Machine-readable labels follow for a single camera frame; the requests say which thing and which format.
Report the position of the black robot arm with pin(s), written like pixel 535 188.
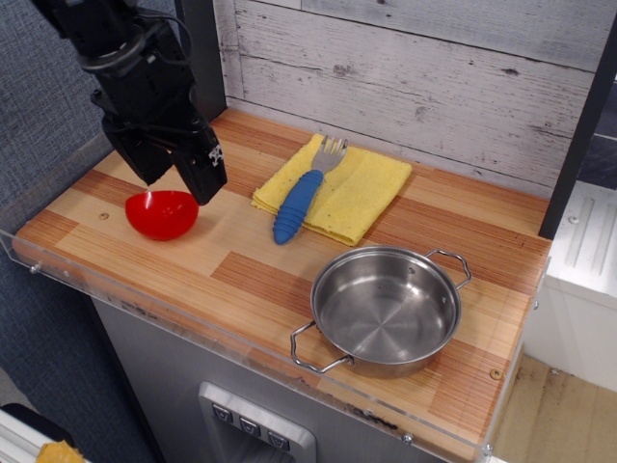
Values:
pixel 97 28

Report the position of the grey cabinet with dispenser panel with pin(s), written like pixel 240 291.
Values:
pixel 206 403

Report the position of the red half tomato bowl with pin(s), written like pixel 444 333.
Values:
pixel 162 215

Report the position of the clear acrylic table guard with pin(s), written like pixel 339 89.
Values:
pixel 227 278

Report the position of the black vertical post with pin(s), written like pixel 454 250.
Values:
pixel 205 58
pixel 586 125

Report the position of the black vertical post left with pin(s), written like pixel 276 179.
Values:
pixel 205 58

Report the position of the blue handled metal fork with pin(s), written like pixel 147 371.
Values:
pixel 295 207

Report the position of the white appliance at right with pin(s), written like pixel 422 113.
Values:
pixel 572 323

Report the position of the yellow folded cloth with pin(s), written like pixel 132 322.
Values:
pixel 351 197

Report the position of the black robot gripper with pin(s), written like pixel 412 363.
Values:
pixel 150 118

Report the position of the yellow object bottom left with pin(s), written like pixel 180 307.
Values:
pixel 59 452

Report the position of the black vertical post right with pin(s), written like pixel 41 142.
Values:
pixel 586 125

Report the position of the steel pan with handles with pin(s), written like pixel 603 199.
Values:
pixel 387 311

